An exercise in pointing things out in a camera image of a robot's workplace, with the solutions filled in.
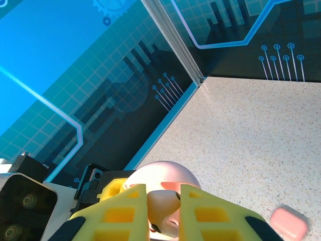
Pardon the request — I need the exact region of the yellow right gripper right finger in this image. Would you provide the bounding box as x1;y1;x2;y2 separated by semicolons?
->
178;184;284;241

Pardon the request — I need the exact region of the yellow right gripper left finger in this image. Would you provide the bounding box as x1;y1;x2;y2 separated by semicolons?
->
47;184;151;241

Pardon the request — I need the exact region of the pink round charging case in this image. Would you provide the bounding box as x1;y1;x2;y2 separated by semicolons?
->
124;160;202;238

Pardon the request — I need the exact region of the pale pink earbud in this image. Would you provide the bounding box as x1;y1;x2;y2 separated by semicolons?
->
147;190;182;228

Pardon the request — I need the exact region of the coral rectangular charging case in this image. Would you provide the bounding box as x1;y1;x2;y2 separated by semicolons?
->
270;205;309;238

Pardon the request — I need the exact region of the blue table edge strip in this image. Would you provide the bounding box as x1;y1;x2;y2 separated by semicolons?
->
124;82;201;171

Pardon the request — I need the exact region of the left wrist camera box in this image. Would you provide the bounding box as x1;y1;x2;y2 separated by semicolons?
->
0;150;78;241

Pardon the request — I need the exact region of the aluminium corner post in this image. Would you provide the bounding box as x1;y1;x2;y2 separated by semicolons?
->
140;0;207;86

